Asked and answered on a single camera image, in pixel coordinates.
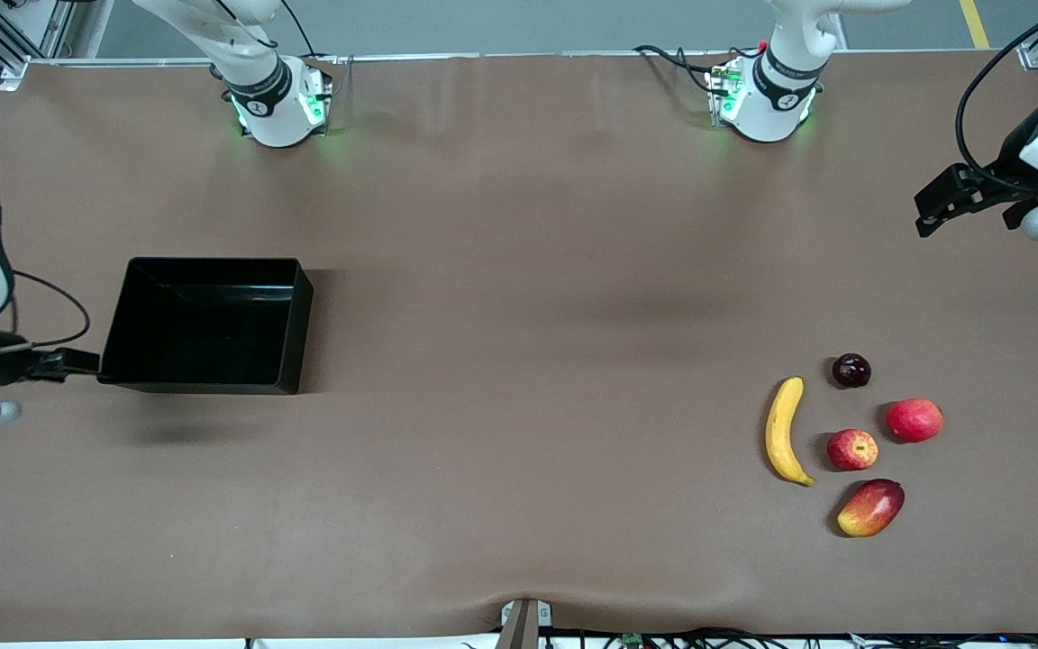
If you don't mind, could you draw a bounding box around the black plastic box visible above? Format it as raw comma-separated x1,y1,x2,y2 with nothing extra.
97,257,314,396

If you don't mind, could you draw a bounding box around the red yellow mango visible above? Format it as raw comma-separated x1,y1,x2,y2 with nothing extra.
837,479,906,538

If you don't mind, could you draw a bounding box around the yellow banana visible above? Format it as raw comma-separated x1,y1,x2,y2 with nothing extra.
765,376,817,488

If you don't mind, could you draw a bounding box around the red round apple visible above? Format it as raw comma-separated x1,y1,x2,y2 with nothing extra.
886,398,944,443

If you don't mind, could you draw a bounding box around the black right base cable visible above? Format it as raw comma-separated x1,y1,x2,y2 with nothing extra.
278,0,318,60

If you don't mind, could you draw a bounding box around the black base cable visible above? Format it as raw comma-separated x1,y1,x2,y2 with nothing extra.
278,0,318,60
634,43,736,96

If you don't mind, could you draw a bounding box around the dark purple plum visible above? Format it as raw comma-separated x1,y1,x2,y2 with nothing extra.
833,353,872,389

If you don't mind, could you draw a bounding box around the silver table edge strip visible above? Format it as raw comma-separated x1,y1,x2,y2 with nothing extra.
1,47,1024,69

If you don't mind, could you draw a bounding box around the brown mounting bar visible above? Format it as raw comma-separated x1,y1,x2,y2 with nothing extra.
494,602,540,649

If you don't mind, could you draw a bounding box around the black left base cable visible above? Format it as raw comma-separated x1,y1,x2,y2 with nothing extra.
634,43,736,96

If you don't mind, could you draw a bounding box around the grey metal clamp bracket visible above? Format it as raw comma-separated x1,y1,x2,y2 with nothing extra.
499,598,554,629

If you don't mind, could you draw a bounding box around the small red yellow apple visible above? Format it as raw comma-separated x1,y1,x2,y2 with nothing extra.
826,428,880,472

